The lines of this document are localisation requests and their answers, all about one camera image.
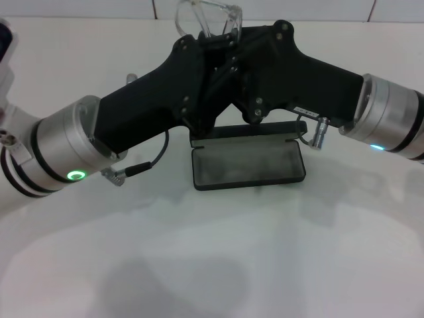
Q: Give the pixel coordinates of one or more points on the clear white glasses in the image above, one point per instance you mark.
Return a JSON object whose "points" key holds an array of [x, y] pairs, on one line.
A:
{"points": [[236, 18]]}

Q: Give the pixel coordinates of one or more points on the black glasses case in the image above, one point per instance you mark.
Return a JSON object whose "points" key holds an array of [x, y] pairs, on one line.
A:
{"points": [[248, 165]]}

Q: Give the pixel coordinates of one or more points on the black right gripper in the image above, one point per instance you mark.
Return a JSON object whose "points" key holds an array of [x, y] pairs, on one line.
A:
{"points": [[298, 86]]}

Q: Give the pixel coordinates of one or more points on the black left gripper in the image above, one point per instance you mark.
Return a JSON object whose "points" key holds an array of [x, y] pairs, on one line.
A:
{"points": [[149, 106]]}

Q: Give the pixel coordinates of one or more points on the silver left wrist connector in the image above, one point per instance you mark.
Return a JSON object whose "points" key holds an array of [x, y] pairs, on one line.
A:
{"points": [[130, 77]]}

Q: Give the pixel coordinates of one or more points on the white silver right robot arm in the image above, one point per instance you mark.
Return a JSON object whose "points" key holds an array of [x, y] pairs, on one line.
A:
{"points": [[391, 112]]}

